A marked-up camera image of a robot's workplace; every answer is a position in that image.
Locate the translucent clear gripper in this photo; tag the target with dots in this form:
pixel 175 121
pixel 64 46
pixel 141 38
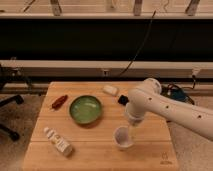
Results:
pixel 132 128

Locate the white ceramic cup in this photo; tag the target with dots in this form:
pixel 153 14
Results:
pixel 122 138

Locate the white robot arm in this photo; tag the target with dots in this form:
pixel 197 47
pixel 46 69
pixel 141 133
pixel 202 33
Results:
pixel 146 97

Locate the green ceramic bowl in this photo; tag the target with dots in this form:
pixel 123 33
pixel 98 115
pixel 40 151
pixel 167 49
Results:
pixel 85 109

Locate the black rectangular block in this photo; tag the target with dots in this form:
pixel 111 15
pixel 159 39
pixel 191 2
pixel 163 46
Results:
pixel 123 100

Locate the white soap bar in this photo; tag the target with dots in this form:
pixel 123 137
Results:
pixel 111 90

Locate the wooden bamboo board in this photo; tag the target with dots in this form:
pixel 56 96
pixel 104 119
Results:
pixel 94 147

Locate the red brown pepper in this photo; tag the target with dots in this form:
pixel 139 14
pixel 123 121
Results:
pixel 59 102

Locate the white plastic bottle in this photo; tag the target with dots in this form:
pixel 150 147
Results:
pixel 60 143

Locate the black office chair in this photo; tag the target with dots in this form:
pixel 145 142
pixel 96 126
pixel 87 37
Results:
pixel 9 105

